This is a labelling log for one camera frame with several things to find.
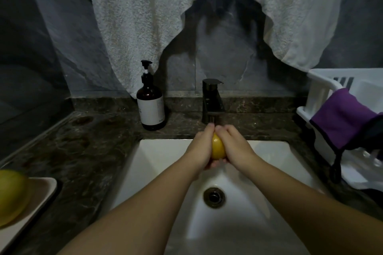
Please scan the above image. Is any person's left hand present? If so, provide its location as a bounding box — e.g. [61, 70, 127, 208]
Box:
[181, 123, 216, 174]

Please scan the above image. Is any person's right hand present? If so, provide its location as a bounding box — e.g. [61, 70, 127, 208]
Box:
[206, 124, 265, 176]

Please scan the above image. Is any black faucet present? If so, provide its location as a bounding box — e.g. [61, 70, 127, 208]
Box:
[201, 78, 225, 125]

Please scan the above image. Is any dark soap pump bottle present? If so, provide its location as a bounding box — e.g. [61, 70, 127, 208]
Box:
[136, 60, 167, 131]

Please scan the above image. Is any purple cloth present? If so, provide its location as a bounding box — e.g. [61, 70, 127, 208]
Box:
[309, 88, 383, 152]

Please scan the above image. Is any beige plastic tray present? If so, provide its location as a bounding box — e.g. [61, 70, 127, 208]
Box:
[0, 177, 59, 253]

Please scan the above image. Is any spotted yellow apple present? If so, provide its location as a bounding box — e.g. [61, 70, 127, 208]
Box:
[0, 169, 32, 228]

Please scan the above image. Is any person's right forearm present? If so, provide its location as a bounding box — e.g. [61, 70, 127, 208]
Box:
[251, 156, 383, 255]

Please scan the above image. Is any person's left forearm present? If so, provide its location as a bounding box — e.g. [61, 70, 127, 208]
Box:
[57, 156, 195, 255]

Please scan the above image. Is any metal sink drain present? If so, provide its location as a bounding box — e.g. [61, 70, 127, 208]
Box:
[202, 186, 226, 209]

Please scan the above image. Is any white sink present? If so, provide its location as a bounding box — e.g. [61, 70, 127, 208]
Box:
[108, 138, 327, 255]

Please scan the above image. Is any white plastic basket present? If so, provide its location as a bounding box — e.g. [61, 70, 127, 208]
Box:
[297, 68, 383, 193]

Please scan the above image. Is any white hanging towel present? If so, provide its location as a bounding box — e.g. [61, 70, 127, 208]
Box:
[67, 0, 349, 97]

